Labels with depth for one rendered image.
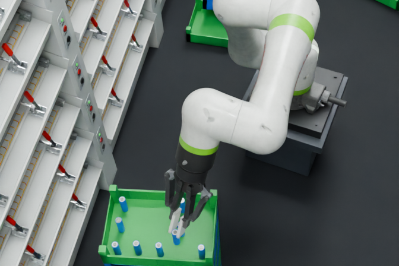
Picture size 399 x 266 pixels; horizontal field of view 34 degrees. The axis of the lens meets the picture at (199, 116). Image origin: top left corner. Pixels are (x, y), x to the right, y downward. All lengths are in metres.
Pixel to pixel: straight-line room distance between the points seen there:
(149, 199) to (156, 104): 0.83
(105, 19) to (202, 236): 0.81
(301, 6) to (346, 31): 1.22
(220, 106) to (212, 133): 0.06
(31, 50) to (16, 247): 0.53
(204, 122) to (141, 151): 1.16
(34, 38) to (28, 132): 0.25
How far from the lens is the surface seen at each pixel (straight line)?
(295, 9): 1.70
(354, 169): 2.53
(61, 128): 1.99
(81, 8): 2.01
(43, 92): 1.84
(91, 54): 2.14
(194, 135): 1.45
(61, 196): 2.10
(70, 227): 2.25
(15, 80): 1.64
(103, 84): 2.30
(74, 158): 2.15
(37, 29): 1.73
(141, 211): 1.89
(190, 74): 2.75
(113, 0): 2.28
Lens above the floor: 2.17
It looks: 56 degrees down
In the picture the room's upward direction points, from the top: 5 degrees counter-clockwise
